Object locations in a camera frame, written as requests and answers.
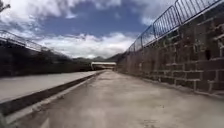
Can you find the metal railing on smooth wall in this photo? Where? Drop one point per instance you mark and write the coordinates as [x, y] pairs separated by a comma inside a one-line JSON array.
[[20, 40]]

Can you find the dark smooth wall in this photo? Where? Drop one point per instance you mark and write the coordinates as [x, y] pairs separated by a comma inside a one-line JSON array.
[[33, 63]]

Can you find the hills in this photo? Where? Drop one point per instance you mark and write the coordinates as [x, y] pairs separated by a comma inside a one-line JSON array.
[[100, 58]]

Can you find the grey concrete path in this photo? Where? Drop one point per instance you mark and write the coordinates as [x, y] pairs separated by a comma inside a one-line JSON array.
[[133, 103]]

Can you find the bridge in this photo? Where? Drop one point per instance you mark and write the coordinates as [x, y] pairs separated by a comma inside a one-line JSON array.
[[103, 65]]

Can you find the dark sunken channel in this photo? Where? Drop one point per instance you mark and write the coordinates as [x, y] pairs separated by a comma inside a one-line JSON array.
[[33, 98]]

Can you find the pale concrete strip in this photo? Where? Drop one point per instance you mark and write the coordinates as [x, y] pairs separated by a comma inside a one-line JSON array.
[[33, 85]]

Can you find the dark stone block wall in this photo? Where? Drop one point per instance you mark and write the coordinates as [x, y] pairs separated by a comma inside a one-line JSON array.
[[186, 56]]

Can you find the metal railing on stone wall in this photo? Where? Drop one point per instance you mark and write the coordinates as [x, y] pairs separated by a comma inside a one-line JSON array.
[[166, 20]]

